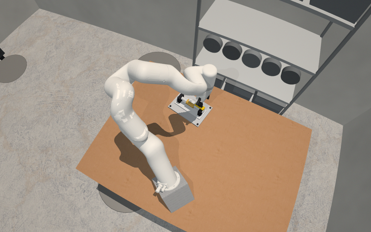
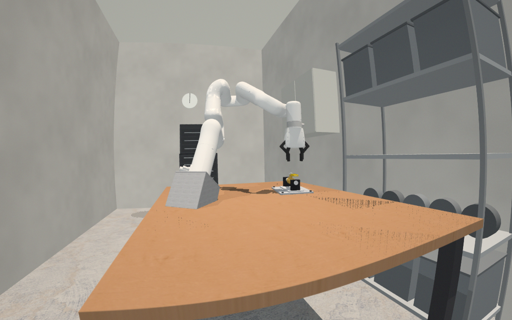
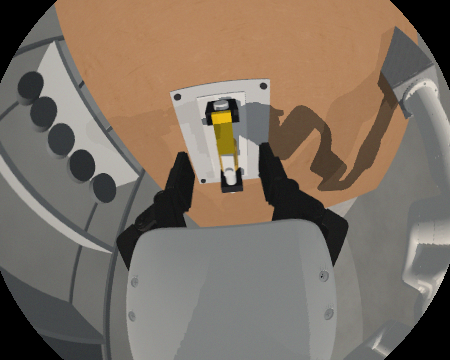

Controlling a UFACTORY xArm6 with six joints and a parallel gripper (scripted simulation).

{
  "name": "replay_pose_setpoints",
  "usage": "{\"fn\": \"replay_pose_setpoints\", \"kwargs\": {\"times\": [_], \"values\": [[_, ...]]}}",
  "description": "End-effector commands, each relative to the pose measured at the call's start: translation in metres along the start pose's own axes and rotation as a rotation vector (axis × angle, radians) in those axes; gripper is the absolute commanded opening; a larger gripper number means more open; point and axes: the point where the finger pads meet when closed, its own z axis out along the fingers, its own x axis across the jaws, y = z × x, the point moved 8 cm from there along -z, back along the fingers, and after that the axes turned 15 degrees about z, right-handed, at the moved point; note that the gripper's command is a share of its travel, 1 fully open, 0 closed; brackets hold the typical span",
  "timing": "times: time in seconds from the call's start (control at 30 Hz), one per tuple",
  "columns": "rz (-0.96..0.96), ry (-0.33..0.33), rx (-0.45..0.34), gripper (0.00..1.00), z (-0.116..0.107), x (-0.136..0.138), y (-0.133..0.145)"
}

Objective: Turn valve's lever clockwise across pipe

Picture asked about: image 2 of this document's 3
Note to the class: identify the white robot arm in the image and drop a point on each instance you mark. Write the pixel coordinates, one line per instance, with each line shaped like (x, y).
(212, 131)

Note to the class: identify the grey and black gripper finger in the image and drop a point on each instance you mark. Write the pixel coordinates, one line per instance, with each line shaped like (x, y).
(286, 151)
(302, 151)

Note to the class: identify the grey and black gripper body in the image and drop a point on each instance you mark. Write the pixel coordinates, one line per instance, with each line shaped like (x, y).
(294, 137)

